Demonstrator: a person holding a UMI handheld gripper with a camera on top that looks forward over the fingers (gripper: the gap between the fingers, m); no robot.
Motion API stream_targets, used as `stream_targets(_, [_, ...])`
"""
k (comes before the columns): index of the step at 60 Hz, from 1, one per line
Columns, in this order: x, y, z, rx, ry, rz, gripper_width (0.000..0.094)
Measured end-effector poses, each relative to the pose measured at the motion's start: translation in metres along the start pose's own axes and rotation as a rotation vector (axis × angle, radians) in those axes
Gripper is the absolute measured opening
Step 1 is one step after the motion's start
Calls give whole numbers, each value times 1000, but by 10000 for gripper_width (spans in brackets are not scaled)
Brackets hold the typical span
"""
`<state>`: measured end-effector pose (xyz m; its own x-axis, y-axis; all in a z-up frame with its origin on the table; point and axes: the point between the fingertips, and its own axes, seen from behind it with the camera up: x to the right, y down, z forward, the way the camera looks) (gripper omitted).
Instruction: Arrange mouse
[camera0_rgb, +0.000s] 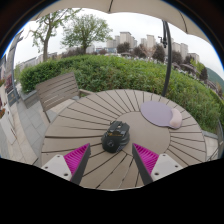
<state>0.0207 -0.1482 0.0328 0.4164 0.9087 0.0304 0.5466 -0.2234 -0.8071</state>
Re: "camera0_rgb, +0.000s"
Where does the purple mouse pad with wrist rest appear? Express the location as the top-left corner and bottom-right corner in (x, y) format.
(139, 100), (183, 130)

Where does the black computer mouse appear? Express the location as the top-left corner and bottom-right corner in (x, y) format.
(101, 120), (131, 154)

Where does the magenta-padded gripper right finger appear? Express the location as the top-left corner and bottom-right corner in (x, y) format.
(131, 142), (184, 186)

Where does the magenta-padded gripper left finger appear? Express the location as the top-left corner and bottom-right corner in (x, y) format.
(41, 142), (92, 186)

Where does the green hedge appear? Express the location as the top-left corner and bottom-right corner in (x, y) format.
(19, 54), (224, 134)

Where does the round slatted wooden table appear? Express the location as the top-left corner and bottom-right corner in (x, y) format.
(40, 88), (208, 190)

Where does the beige patio umbrella canopy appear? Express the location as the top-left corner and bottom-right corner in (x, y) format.
(29, 0), (212, 44)

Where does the slatted wooden chair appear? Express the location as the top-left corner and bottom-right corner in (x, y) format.
(35, 71), (95, 124)

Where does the curved black umbrella pole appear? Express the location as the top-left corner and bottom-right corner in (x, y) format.
(157, 19), (173, 98)

